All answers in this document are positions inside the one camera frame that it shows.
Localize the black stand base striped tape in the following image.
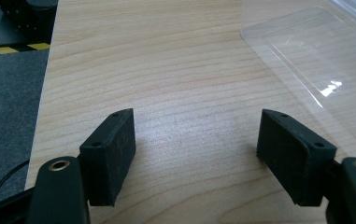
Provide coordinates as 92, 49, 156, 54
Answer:
0, 0, 59, 55

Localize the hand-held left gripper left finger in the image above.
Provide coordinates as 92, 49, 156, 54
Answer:
78, 107, 137, 207

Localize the clear rectangular plastic container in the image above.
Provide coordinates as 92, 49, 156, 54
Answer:
240, 0, 356, 162

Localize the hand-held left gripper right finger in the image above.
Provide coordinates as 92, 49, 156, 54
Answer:
255, 108, 338, 207

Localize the black floor cable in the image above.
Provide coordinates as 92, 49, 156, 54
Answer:
0, 159, 31, 206

